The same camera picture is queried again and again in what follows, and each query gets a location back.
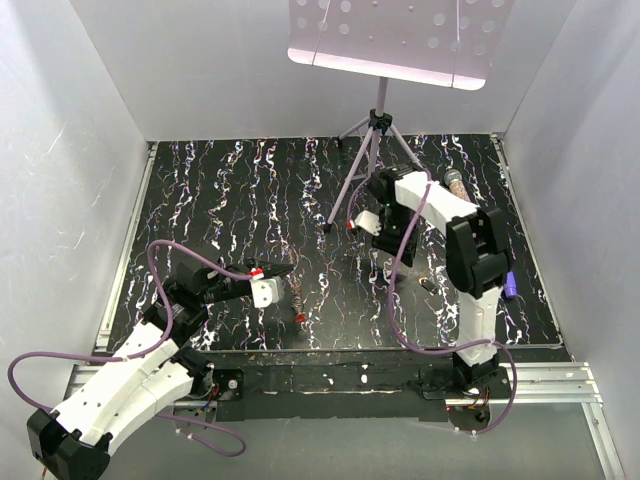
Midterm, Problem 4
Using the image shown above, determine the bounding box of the large toothed keyring disc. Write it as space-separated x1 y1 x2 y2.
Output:
289 248 307 326

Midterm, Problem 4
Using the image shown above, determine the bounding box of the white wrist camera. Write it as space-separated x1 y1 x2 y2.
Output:
249 268 284 309
347 210 382 236

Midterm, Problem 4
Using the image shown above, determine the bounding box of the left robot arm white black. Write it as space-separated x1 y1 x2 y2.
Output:
27 259 294 479

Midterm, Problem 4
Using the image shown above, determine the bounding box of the black front rail base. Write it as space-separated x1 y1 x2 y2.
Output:
154 347 526 424

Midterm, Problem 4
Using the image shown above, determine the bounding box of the lilac music stand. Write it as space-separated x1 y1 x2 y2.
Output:
286 0 516 234

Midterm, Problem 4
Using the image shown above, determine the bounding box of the white black key fob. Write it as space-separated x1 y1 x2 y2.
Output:
419 278 437 292

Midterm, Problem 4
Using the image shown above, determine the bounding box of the aluminium frame rail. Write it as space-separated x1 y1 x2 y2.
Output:
65 362 623 479

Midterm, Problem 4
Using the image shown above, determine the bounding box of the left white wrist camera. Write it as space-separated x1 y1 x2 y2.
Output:
249 268 284 309

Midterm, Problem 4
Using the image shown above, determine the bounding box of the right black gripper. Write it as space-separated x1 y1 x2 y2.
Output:
371 203 420 269

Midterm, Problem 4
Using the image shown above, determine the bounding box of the glitter toy microphone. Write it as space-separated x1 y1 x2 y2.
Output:
444 169 471 202

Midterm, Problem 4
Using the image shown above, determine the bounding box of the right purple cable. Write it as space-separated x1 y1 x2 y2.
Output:
344 174 517 434

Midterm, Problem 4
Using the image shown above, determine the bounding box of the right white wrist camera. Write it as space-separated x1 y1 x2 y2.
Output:
347 210 382 236

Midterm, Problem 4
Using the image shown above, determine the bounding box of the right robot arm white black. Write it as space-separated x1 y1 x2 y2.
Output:
355 166 511 398

